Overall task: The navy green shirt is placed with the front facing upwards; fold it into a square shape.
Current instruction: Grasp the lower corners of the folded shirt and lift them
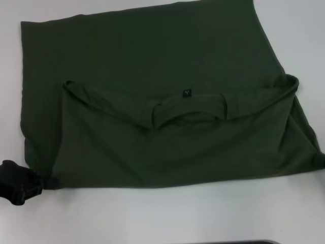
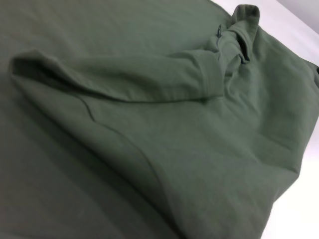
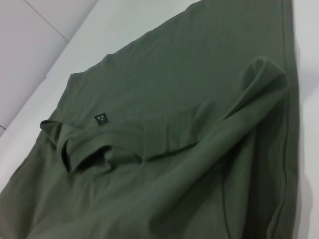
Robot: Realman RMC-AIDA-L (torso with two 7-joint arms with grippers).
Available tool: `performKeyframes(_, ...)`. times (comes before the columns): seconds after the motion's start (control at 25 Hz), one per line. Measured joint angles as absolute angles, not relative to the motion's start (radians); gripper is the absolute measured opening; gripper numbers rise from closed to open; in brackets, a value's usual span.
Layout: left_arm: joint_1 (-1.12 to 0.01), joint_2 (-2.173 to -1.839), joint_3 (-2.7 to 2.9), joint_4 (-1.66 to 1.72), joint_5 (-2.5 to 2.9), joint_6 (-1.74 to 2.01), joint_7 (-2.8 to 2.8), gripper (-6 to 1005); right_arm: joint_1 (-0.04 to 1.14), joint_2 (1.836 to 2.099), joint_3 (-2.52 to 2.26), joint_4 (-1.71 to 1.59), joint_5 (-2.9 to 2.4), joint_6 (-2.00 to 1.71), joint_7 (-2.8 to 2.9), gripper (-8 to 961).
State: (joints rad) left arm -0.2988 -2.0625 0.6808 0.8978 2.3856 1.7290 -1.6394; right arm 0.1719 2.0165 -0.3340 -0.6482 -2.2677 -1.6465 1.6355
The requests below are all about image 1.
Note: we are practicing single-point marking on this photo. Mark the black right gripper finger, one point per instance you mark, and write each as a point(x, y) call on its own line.
point(319, 160)

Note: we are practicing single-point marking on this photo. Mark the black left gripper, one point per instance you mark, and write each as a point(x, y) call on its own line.
point(15, 181)

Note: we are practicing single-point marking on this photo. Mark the dark green T-shirt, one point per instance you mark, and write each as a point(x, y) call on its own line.
point(165, 63)

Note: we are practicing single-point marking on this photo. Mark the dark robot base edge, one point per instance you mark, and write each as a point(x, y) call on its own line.
point(248, 242)

